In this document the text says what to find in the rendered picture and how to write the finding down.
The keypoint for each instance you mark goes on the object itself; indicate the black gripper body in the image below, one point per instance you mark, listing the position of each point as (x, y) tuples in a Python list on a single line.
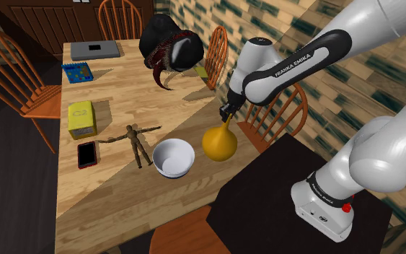
[(234, 102)]

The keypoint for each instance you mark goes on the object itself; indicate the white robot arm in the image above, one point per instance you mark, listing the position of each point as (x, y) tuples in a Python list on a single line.
[(375, 158)]

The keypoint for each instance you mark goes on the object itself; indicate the orange wooden chair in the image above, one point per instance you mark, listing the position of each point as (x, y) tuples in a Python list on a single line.
[(42, 102), (188, 234), (120, 17), (216, 52), (255, 135)]

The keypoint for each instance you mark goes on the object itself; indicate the yellow round vase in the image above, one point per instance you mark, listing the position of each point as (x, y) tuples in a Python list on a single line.
[(219, 142)]

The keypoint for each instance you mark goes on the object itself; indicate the yellow-green flat pad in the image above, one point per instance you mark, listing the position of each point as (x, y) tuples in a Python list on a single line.
[(201, 72)]

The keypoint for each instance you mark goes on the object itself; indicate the white bowl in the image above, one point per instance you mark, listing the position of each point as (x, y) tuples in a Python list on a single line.
[(173, 158)]

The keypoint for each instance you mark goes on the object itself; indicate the black monster head figure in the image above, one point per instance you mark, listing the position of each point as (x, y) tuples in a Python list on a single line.
[(160, 38)]

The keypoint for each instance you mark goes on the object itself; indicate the dark robot stand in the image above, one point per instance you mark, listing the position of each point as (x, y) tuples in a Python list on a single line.
[(259, 204)]

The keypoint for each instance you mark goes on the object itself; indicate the wooden mannequin figure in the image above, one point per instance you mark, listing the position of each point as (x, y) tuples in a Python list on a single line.
[(133, 139)]

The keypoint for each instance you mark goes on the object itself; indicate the wooden table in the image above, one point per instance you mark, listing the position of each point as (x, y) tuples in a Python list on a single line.
[(125, 102)]

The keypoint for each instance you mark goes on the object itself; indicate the yellow box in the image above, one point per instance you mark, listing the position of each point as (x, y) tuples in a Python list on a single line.
[(81, 118)]

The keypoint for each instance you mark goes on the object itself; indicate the red black phone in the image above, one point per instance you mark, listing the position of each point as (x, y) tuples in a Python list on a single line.
[(87, 154)]

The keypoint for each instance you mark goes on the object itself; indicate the blue book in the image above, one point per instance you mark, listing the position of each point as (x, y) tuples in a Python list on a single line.
[(78, 72)]

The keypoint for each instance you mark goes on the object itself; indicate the grey laptop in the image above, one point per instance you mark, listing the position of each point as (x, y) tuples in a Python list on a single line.
[(83, 51)]

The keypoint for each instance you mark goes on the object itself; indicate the dark brown panelled door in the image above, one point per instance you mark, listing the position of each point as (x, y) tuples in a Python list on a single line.
[(48, 21)]

